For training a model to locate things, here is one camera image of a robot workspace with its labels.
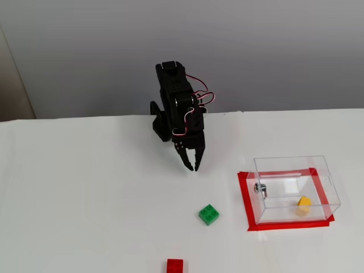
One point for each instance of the red lego brick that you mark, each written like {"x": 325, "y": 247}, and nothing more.
{"x": 175, "y": 266}

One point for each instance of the green lego brick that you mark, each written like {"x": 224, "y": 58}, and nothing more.
{"x": 209, "y": 215}

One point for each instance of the red tape square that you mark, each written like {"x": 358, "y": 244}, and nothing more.
{"x": 244, "y": 199}

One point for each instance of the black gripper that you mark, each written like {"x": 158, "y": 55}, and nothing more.
{"x": 191, "y": 145}

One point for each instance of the silver lock cylinder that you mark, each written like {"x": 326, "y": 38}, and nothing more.
{"x": 259, "y": 188}

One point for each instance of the transparent plastic box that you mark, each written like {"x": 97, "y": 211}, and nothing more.
{"x": 278, "y": 210}

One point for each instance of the black table clamp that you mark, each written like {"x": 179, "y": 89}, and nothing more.
{"x": 156, "y": 125}

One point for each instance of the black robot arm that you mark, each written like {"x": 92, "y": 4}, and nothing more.
{"x": 173, "y": 85}

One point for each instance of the yellow lego brick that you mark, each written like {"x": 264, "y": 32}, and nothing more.
{"x": 304, "y": 201}

